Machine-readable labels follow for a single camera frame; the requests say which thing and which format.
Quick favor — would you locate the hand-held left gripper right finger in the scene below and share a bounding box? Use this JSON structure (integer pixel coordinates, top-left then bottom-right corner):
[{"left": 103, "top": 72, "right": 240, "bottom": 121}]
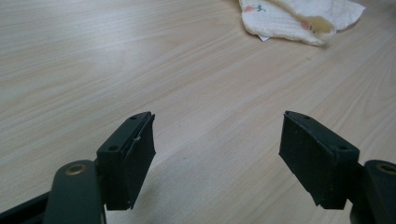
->
[{"left": 278, "top": 110, "right": 361, "bottom": 210}]

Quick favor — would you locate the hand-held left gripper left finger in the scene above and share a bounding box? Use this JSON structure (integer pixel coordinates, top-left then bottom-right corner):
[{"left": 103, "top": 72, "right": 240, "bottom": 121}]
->
[{"left": 96, "top": 111, "right": 157, "bottom": 211}]

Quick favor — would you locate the white cloth towel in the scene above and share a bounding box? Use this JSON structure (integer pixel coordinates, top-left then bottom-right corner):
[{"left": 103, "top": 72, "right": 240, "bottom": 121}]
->
[{"left": 238, "top": 0, "right": 366, "bottom": 47}]

